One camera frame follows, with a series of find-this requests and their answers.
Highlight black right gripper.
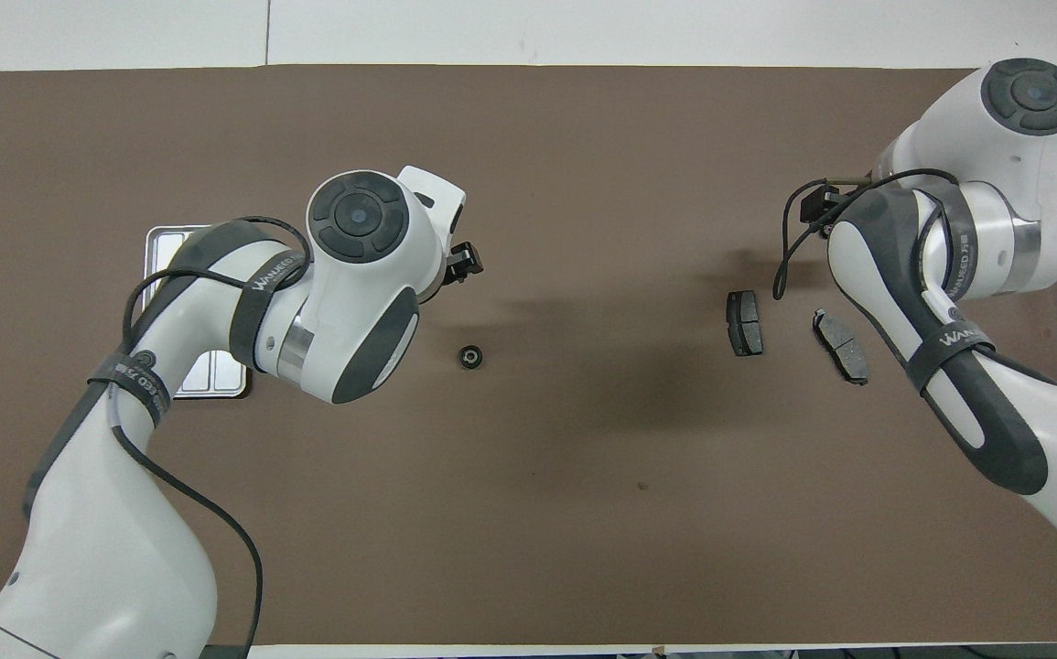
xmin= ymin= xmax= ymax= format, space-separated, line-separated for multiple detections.
xmin=801 ymin=183 xmax=845 ymax=241

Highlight silver metal tray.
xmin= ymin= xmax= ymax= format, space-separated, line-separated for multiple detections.
xmin=144 ymin=225 xmax=251 ymax=398

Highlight brown table mat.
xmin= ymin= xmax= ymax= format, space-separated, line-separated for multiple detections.
xmin=0 ymin=64 xmax=1057 ymax=646

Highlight short dark brake pad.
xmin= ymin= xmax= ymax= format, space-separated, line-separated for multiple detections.
xmin=726 ymin=290 xmax=764 ymax=358

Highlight long dark brake pad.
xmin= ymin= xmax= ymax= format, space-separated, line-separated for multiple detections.
xmin=812 ymin=308 xmax=870 ymax=386

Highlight black velcro cable strap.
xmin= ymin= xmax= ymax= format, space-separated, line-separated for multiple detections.
xmin=914 ymin=178 xmax=982 ymax=298
xmin=87 ymin=351 xmax=172 ymax=428
xmin=903 ymin=322 xmax=998 ymax=396
xmin=229 ymin=249 xmax=311 ymax=372

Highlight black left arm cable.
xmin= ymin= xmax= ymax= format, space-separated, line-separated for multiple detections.
xmin=121 ymin=216 xmax=314 ymax=659

